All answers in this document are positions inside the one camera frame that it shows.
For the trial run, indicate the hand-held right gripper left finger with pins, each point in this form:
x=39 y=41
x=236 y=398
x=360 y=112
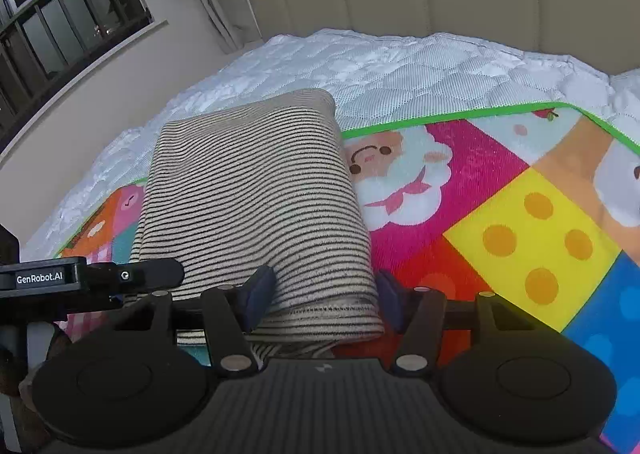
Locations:
x=256 y=296

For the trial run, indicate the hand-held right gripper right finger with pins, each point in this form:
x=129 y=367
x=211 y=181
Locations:
x=395 y=299

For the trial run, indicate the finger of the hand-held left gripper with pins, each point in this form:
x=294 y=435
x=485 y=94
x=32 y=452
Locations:
x=135 y=275

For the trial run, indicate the beige black striped sweater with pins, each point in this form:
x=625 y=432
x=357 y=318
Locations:
x=250 y=204

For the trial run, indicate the colourful cartoon play mat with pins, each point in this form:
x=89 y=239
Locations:
x=500 y=214

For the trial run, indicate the white window sill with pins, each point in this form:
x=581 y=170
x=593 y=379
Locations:
x=85 y=79

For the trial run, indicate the white quilted bed mattress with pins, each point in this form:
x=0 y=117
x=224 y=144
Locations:
x=390 y=69

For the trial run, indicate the window with dark railing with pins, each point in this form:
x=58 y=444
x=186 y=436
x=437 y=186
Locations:
x=55 y=19

